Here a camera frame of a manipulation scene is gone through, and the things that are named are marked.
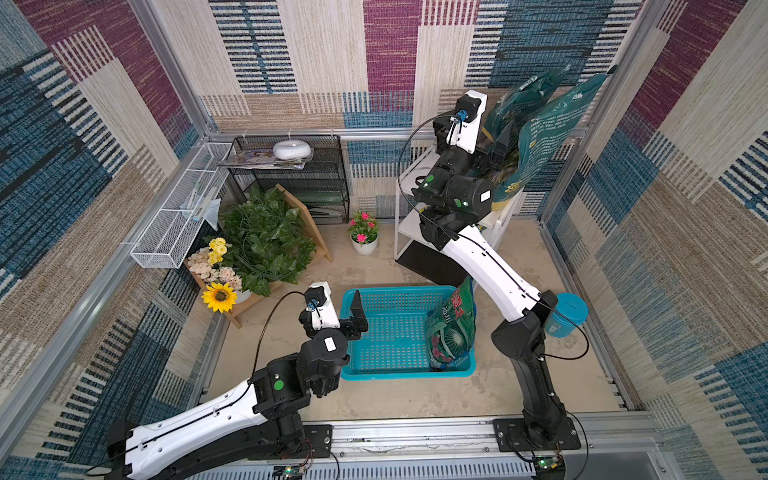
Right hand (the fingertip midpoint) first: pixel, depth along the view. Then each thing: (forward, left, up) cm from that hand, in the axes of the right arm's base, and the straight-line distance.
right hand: (487, 125), depth 57 cm
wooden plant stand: (-18, +58, -35) cm, 71 cm away
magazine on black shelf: (+24, +56, -22) cm, 65 cm away
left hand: (-19, +30, -29) cm, 45 cm away
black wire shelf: (+35, +44, -41) cm, 70 cm away
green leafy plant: (+2, +53, -33) cm, 63 cm away
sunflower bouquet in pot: (-15, +59, -31) cm, 68 cm away
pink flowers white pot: (+14, +28, -43) cm, 53 cm away
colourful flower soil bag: (-21, +4, -42) cm, 47 cm away
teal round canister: (-13, -30, -45) cm, 56 cm away
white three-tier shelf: (-5, -7, -23) cm, 25 cm away
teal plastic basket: (-19, +18, -57) cm, 63 cm away
